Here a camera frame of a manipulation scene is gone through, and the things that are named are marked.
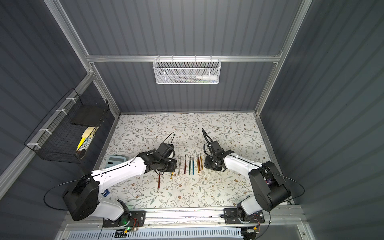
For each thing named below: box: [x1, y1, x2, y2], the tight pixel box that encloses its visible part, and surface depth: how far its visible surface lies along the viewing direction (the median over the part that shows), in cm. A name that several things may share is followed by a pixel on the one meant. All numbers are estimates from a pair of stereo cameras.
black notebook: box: [70, 99, 108, 127], surface depth 82 cm
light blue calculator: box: [105, 155, 127, 169], surface depth 93 cm
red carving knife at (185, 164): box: [184, 154, 187, 175], surface depth 95 cm
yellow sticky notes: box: [76, 126, 95, 151], surface depth 74 cm
